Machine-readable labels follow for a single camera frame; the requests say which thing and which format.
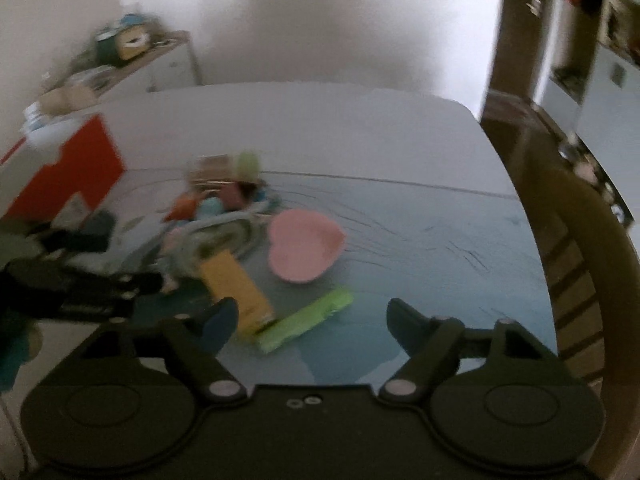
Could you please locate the yellow rectangular box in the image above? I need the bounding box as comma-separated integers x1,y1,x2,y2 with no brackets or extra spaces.
198,249,276,339

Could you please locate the green bar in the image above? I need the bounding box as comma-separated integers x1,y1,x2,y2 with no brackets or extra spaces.
255,288,354,354

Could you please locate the teal toy figure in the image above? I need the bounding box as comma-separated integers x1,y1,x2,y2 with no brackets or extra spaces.
194,196,226,220

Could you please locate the cork jar with green lid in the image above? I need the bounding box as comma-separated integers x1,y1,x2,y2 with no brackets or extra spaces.
186,151,262,191

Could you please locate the red and white storage box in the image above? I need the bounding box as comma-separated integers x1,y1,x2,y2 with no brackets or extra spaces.
1,114,126,222

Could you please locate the blue patterned table mat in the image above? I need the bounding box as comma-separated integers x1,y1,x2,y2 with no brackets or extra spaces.
49,169,560,391

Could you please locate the pink heart-shaped dish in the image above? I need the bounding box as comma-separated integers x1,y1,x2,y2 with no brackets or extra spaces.
268,209,346,284

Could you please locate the brown cardboard box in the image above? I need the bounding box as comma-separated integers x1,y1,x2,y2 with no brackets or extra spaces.
38,84,98,116

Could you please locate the wooden chair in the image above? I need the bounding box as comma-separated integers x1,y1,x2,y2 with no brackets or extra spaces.
504,148,640,480

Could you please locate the white drawer cabinet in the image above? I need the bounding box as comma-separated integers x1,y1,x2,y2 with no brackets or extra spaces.
90,30,202,104

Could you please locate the green and yellow tissue holder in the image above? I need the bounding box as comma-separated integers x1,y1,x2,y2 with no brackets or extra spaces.
94,13,151,67

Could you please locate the white wall cupboard unit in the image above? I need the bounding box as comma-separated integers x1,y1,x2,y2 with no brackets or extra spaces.
537,0,639,229

